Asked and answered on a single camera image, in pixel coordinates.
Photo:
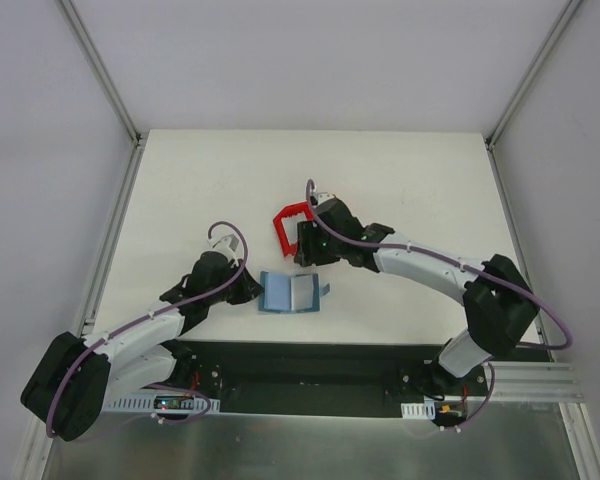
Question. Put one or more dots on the right aluminium frame post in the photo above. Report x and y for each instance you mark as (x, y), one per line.
(548, 45)

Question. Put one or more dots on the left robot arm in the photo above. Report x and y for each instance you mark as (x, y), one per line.
(79, 376)

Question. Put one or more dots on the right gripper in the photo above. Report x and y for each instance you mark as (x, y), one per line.
(305, 240)

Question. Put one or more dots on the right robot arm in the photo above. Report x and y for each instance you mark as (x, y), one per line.
(497, 314)

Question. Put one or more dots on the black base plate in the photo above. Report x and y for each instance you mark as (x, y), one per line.
(334, 380)

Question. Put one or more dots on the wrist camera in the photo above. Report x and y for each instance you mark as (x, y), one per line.
(226, 245)
(319, 198)

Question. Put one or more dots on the left white cable duct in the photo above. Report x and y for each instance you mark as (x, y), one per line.
(161, 403)

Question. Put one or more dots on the left aluminium frame post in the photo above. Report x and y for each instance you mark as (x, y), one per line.
(86, 44)

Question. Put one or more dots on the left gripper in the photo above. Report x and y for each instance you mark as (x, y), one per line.
(242, 286)

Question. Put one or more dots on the white cable duct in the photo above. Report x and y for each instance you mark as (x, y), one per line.
(418, 411)
(161, 403)

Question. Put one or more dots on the aluminium front rail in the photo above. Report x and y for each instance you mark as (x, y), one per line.
(536, 382)

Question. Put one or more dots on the red plastic bin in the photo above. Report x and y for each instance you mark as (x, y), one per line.
(285, 225)

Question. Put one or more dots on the right white cable duct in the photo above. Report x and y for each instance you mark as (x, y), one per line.
(418, 411)

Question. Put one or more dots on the blue leather card holder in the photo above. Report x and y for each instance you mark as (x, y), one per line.
(291, 294)

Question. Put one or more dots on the aluminium frame post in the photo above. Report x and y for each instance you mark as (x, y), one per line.
(86, 44)
(548, 45)

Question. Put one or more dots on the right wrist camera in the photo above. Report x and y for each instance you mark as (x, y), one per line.
(319, 198)

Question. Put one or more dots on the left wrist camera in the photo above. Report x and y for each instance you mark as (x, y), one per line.
(226, 245)

